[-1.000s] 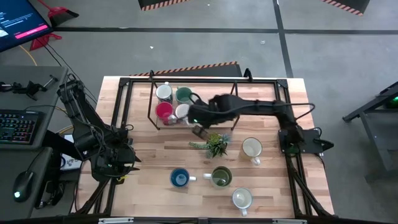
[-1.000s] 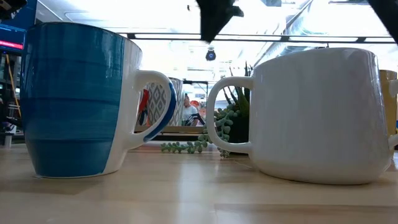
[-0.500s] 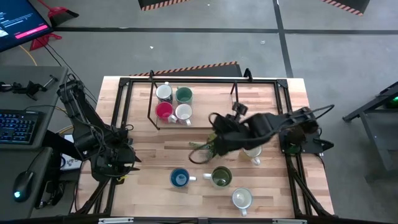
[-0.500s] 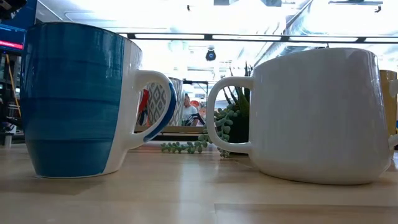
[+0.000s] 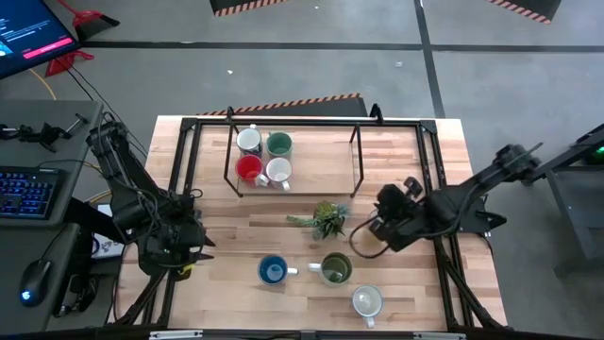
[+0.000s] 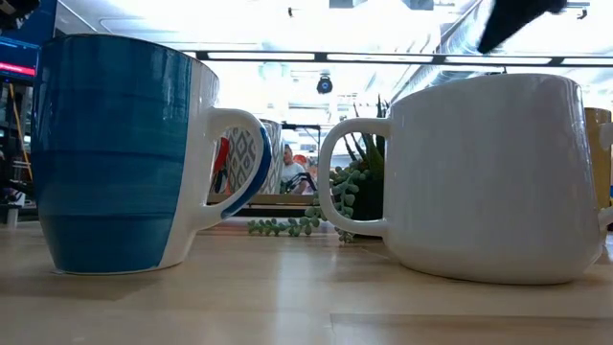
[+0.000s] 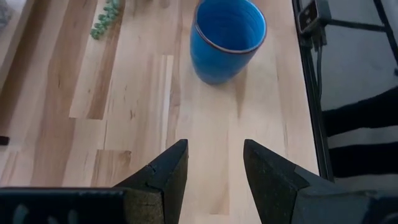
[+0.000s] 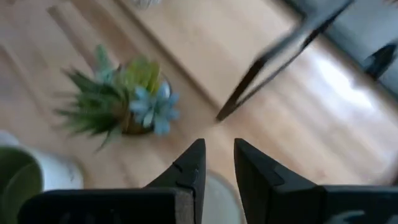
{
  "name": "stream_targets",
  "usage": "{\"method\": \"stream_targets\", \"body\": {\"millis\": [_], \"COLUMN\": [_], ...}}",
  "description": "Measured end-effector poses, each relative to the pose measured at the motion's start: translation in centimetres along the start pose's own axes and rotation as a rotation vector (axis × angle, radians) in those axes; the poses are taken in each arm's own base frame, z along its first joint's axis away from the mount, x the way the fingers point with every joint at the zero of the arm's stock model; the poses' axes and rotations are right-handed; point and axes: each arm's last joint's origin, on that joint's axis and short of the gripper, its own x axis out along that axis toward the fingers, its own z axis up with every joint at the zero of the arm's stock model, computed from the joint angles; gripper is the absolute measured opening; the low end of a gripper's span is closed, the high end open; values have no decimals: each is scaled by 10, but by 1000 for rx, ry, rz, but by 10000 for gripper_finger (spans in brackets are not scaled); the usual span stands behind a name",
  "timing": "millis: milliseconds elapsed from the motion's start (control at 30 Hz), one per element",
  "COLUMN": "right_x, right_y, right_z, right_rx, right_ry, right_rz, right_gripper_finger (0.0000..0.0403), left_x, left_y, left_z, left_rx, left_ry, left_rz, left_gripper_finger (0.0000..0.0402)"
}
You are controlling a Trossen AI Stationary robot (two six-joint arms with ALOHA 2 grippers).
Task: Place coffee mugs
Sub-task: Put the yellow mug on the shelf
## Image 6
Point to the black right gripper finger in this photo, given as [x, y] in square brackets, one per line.
[495, 36]
[507, 33]

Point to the white mug olive interior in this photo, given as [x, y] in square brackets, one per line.
[479, 182]

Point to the succulent plant black pot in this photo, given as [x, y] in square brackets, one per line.
[371, 160]

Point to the white grey diamond-pattern mug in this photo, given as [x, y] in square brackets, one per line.
[244, 158]

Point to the red and white mug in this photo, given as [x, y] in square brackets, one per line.
[221, 153]

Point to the blue and white mug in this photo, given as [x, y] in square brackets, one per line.
[110, 158]

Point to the black ceiling track light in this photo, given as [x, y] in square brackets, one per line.
[582, 13]

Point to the long ceiling light strip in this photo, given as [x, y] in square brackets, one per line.
[438, 59]

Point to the person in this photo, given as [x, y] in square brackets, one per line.
[292, 170]

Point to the computer monitor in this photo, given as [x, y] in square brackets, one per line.
[19, 52]

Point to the silver ventilation duct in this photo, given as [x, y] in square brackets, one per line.
[460, 76]

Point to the black ceiling camera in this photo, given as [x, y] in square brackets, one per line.
[324, 85]

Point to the wooden shelf black metal frame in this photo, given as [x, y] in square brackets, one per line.
[278, 199]

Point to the small white post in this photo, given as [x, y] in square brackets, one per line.
[12, 215]

